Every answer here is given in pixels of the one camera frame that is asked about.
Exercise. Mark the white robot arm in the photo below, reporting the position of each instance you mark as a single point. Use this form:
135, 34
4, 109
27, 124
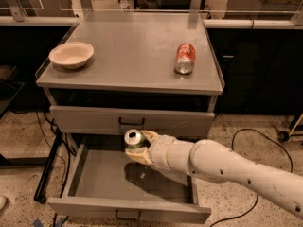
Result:
213, 162

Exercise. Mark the white rail behind counter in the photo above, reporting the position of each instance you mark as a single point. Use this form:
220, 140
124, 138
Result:
227, 24

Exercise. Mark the red soda can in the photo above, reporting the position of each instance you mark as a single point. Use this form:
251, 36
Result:
185, 59

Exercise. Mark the open grey middle drawer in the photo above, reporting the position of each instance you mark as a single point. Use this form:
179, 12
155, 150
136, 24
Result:
105, 183

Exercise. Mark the clear water bottle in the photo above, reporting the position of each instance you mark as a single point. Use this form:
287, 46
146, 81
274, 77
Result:
124, 4

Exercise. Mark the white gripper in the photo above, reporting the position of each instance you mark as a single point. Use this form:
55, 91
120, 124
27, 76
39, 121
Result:
162, 151

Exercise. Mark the grey drawer cabinet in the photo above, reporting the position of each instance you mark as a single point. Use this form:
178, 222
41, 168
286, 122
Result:
133, 68

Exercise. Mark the black cart frame left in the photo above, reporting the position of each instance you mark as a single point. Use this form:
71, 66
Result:
39, 195

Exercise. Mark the closed grey upper drawer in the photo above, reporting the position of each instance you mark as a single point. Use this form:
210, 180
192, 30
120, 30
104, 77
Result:
115, 121

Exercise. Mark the black wheeled stand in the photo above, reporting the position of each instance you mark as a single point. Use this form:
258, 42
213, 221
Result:
295, 129

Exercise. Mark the green soda can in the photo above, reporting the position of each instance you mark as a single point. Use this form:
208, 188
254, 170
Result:
134, 139

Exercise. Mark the white paper bowl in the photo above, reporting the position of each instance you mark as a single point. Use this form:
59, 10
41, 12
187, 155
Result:
72, 55

